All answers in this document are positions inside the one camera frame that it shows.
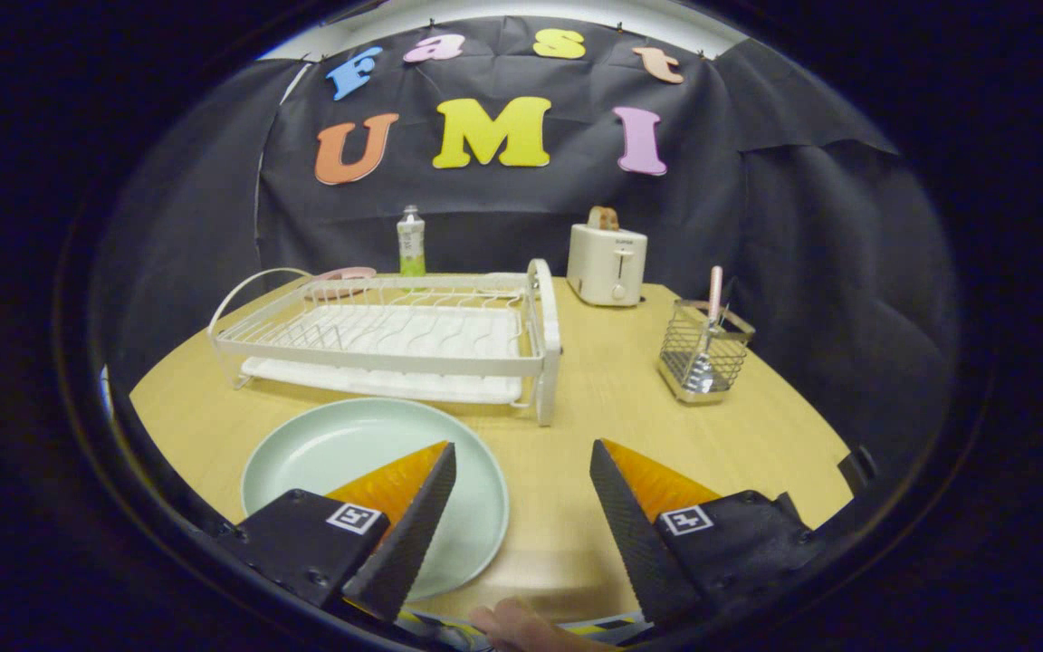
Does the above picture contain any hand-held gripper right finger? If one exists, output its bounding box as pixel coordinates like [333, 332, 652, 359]
[589, 438, 821, 630]

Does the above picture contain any black backdrop cloth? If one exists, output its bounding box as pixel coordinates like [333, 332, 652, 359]
[91, 16, 962, 472]

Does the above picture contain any green clear bottle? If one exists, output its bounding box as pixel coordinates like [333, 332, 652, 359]
[397, 205, 426, 277]

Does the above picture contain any cream white toaster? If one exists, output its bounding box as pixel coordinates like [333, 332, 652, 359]
[566, 223, 648, 308]

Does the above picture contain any metal wire basket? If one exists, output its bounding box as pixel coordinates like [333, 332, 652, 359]
[656, 299, 756, 405]

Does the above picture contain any pink handled spoon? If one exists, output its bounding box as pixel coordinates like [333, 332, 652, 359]
[692, 265, 724, 395]

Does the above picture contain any white dish rack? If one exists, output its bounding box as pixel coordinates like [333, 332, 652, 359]
[207, 258, 562, 427]

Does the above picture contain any light green plate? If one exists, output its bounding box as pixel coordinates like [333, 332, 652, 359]
[241, 397, 511, 601]

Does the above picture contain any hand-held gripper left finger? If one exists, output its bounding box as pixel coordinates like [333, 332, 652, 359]
[218, 441, 457, 624]

